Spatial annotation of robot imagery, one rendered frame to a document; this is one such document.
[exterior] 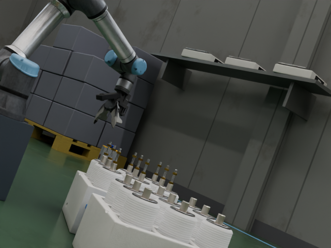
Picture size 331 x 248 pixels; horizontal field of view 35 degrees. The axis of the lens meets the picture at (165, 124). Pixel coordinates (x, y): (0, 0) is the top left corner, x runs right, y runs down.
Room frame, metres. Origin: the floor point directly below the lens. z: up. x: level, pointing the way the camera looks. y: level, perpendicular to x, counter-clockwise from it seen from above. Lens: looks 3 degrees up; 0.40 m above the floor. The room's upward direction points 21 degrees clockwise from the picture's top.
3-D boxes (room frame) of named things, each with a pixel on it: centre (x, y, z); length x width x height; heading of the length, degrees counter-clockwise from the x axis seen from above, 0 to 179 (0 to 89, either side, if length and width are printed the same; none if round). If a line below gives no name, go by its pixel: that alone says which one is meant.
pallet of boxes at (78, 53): (5.97, 1.05, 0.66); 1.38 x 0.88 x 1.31; 42
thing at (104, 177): (1.95, 0.12, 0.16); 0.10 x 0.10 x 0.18
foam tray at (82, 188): (2.09, 0.04, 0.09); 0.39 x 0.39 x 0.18; 15
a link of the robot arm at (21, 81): (1.97, 0.59, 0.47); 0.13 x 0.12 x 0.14; 45
